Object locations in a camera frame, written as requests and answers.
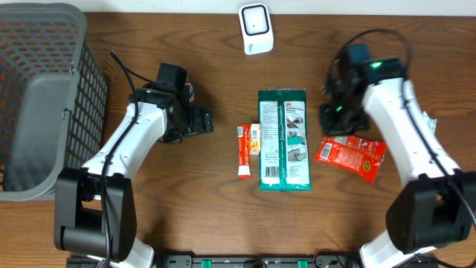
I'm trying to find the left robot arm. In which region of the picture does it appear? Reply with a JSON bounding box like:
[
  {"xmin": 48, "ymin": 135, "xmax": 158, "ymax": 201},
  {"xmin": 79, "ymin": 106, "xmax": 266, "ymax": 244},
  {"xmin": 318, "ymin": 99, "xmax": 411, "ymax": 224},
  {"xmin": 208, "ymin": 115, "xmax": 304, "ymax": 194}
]
[{"xmin": 54, "ymin": 89, "xmax": 213, "ymax": 267}]

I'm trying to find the red packet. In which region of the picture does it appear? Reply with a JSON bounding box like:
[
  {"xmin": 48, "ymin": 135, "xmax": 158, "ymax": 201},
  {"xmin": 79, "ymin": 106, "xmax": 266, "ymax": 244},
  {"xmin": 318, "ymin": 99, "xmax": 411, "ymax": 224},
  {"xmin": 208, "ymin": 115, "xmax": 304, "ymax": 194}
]
[{"xmin": 237, "ymin": 124, "xmax": 251, "ymax": 179}]

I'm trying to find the white barcode scanner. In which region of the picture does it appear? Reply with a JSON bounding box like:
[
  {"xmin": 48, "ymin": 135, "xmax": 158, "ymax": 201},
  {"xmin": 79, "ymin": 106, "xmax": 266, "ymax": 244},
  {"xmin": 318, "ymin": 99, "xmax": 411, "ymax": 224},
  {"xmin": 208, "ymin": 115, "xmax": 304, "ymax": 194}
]
[{"xmin": 238, "ymin": 3, "xmax": 274, "ymax": 55}]

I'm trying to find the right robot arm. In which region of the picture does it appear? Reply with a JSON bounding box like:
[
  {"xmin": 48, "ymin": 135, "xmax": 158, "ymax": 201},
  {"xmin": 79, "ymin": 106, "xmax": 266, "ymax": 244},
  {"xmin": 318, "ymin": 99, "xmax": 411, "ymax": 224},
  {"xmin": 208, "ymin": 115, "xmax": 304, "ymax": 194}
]
[{"xmin": 317, "ymin": 56, "xmax": 475, "ymax": 267}]

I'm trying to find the dark green packet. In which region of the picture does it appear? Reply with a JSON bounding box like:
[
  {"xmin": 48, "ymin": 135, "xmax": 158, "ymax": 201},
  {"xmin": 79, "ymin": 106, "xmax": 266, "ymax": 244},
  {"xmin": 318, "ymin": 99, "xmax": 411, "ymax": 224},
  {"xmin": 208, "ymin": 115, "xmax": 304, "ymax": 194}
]
[{"xmin": 258, "ymin": 89, "xmax": 312, "ymax": 191}]

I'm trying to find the red snack bag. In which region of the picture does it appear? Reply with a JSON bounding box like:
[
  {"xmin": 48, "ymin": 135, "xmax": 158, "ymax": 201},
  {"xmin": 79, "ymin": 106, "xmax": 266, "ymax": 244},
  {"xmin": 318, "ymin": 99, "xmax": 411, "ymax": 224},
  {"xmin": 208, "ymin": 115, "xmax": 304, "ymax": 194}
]
[{"xmin": 315, "ymin": 135, "xmax": 387, "ymax": 183}]

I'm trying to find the grey plastic mesh basket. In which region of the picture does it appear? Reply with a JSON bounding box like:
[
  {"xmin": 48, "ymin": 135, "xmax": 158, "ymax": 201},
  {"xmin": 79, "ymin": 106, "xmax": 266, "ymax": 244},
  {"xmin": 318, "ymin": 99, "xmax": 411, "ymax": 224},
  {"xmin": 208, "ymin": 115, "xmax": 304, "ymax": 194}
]
[{"xmin": 1, "ymin": 3, "xmax": 109, "ymax": 202}]

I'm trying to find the orange tissue pack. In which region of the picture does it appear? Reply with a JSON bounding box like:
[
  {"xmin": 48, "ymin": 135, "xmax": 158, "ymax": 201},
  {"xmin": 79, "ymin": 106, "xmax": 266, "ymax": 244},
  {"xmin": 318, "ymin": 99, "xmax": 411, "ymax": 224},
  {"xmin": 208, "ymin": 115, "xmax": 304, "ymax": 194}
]
[{"xmin": 249, "ymin": 124, "xmax": 261, "ymax": 156}]

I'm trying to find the light green wipes pack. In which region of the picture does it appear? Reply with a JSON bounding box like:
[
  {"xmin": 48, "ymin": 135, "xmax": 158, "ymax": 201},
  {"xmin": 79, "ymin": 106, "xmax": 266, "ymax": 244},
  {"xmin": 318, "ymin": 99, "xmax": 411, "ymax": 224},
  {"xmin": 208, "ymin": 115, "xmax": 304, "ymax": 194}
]
[{"xmin": 422, "ymin": 111, "xmax": 437, "ymax": 135}]

